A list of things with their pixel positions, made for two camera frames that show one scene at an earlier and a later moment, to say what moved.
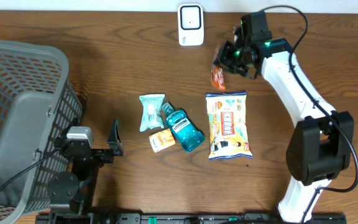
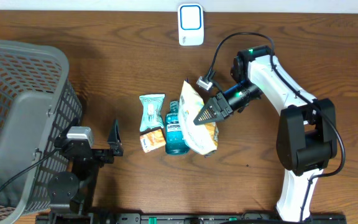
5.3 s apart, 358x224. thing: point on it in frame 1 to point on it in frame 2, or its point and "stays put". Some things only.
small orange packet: (161, 140) to (152, 140)
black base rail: (189, 219) stays put
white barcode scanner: (191, 24) stays put
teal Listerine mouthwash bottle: (183, 128) to (174, 142)
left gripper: (115, 141) stays put
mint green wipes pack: (153, 116) stays put
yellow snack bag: (228, 124) to (202, 138)
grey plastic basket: (27, 98) stays put
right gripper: (224, 53) to (226, 110)
